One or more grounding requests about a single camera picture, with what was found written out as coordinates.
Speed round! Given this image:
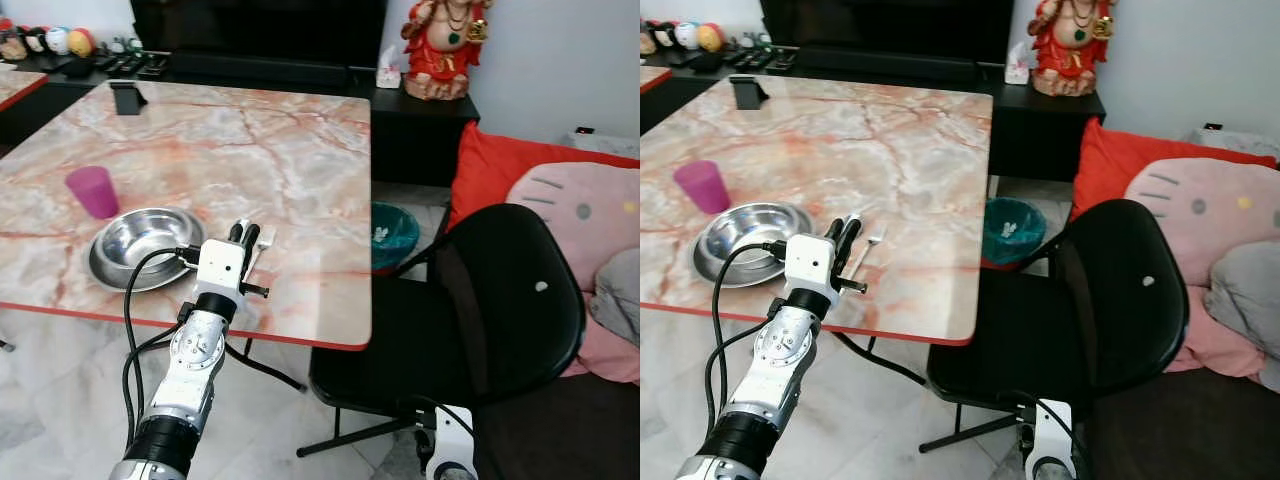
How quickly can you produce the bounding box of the grey pillow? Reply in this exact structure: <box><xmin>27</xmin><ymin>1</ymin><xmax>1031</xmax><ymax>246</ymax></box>
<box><xmin>588</xmin><ymin>247</ymin><xmax>641</xmax><ymax>346</ymax></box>
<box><xmin>1205</xmin><ymin>240</ymin><xmax>1280</xmax><ymax>361</ymax></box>

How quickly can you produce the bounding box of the red cushion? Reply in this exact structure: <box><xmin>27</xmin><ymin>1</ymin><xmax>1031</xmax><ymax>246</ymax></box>
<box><xmin>447</xmin><ymin>120</ymin><xmax>641</xmax><ymax>231</ymax></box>
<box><xmin>1070</xmin><ymin>117</ymin><xmax>1280</xmax><ymax>223</ymax></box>

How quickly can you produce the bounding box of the stainless steel bowl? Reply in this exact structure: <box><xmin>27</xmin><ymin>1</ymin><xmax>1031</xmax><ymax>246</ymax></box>
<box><xmin>693</xmin><ymin>202</ymin><xmax>814</xmax><ymax>289</ymax></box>
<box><xmin>88</xmin><ymin>207</ymin><xmax>206</xmax><ymax>293</ymax></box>

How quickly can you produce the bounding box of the purple plastic cup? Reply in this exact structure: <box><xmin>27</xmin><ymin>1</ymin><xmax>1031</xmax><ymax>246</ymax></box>
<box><xmin>65</xmin><ymin>165</ymin><xmax>120</xmax><ymax>220</ymax></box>
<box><xmin>673</xmin><ymin>160</ymin><xmax>731</xmax><ymax>215</ymax></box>

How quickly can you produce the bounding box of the pink Hello Kitty pillow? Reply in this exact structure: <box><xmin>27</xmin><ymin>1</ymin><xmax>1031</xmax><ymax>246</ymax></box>
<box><xmin>1125</xmin><ymin>158</ymin><xmax>1280</xmax><ymax>286</ymax></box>
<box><xmin>505</xmin><ymin>162</ymin><xmax>641</xmax><ymax>291</ymax></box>

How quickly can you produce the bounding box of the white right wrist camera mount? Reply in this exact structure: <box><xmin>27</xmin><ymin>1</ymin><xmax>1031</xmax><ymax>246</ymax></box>
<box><xmin>435</xmin><ymin>405</ymin><xmax>476</xmax><ymax>471</ymax></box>
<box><xmin>1035</xmin><ymin>400</ymin><xmax>1076</xmax><ymax>466</ymax></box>

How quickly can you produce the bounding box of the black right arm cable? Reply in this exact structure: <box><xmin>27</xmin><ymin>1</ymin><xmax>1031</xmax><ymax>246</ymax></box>
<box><xmin>400</xmin><ymin>395</ymin><xmax>491</xmax><ymax>480</ymax></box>
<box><xmin>1000</xmin><ymin>390</ymin><xmax>1096</xmax><ymax>480</ymax></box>

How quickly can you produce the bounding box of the red laughing Buddha statue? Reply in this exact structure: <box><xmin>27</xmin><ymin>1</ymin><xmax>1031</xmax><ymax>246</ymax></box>
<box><xmin>1027</xmin><ymin>0</ymin><xmax>1118</xmax><ymax>98</ymax></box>
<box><xmin>401</xmin><ymin>0</ymin><xmax>493</xmax><ymax>101</ymax></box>

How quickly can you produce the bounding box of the black phone stand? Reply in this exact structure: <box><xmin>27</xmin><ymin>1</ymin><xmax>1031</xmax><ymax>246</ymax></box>
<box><xmin>731</xmin><ymin>76</ymin><xmax>772</xmax><ymax>111</ymax></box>
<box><xmin>108</xmin><ymin>80</ymin><xmax>149</xmax><ymax>116</ymax></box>

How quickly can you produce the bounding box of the black television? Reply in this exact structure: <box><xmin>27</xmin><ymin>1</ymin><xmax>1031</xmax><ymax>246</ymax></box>
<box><xmin>760</xmin><ymin>0</ymin><xmax>1014</xmax><ymax>86</ymax></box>
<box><xmin>130</xmin><ymin>0</ymin><xmax>389</xmax><ymax>91</ymax></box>

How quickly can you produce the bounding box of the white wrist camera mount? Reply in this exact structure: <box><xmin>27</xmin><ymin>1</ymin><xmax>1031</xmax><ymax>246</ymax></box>
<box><xmin>1035</xmin><ymin>400</ymin><xmax>1076</xmax><ymax>466</ymax></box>
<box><xmin>435</xmin><ymin>405</ymin><xmax>476</xmax><ymax>471</ymax></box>
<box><xmin>195</xmin><ymin>238</ymin><xmax>248</xmax><ymax>301</ymax></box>
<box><xmin>783</xmin><ymin>234</ymin><xmax>839</xmax><ymax>299</ymax></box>

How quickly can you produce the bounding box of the teal waste bin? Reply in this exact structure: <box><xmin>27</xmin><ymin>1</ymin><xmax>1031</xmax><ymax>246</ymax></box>
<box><xmin>372</xmin><ymin>202</ymin><xmax>422</xmax><ymax>273</ymax></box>
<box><xmin>981</xmin><ymin>197</ymin><xmax>1047</xmax><ymax>266</ymax></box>

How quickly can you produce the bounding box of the silver metal fork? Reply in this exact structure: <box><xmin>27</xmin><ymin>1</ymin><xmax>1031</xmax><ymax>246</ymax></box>
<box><xmin>243</xmin><ymin>225</ymin><xmax>277</xmax><ymax>281</ymax></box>
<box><xmin>848</xmin><ymin>225</ymin><xmax>887</xmax><ymax>281</ymax></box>

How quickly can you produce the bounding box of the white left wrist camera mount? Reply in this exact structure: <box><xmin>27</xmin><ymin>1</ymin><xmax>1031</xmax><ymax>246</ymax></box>
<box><xmin>195</xmin><ymin>238</ymin><xmax>248</xmax><ymax>301</ymax></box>
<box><xmin>783</xmin><ymin>234</ymin><xmax>839</xmax><ymax>299</ymax></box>

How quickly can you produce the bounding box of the black plastic chair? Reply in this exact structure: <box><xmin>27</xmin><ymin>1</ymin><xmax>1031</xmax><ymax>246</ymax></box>
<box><xmin>918</xmin><ymin>198</ymin><xmax>1191</xmax><ymax>453</ymax></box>
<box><xmin>297</xmin><ymin>203</ymin><xmax>587</xmax><ymax>459</ymax></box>

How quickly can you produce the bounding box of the pink blanket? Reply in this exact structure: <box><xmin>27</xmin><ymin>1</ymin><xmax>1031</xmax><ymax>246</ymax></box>
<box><xmin>1165</xmin><ymin>312</ymin><xmax>1280</xmax><ymax>393</ymax></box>
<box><xmin>560</xmin><ymin>320</ymin><xmax>641</xmax><ymax>386</ymax></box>

